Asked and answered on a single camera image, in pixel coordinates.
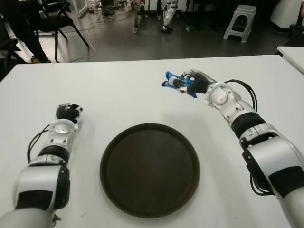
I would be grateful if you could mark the grey plastic stool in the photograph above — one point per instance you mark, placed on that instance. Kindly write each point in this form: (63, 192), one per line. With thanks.
(244, 10)

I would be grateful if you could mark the round dark brown tray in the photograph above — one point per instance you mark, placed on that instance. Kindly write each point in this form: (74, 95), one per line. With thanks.
(149, 171)

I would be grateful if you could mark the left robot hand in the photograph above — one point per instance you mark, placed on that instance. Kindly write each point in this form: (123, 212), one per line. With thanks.
(67, 113)

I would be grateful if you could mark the black metal-frame chair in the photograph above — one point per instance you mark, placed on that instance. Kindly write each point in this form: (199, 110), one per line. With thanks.
(57, 22)

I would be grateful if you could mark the blue Oreo cookie packet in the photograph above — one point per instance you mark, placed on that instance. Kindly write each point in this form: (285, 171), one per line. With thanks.
(171, 82)

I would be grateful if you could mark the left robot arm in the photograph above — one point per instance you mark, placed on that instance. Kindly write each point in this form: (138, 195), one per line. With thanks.
(40, 180)

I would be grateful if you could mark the person in black trousers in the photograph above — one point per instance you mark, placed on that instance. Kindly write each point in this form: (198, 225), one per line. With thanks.
(35, 42)

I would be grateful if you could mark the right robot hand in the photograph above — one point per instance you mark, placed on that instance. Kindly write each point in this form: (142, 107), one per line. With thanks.
(200, 83)

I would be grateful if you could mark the white framed panel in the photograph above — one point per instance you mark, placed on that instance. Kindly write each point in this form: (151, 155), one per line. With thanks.
(80, 7)

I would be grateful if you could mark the white humanoid robot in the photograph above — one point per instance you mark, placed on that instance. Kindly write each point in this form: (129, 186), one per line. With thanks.
(167, 14)

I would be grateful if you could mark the black armrest seat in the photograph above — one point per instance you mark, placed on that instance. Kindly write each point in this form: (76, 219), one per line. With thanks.
(295, 31)

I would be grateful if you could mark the black office chair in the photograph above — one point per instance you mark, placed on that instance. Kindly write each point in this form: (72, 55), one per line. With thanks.
(9, 46)

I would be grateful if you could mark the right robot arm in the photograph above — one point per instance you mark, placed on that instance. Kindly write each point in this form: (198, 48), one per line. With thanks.
(268, 154)

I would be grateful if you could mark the black wheeled gantry frame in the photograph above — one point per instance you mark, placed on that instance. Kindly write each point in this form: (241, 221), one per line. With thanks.
(135, 21)

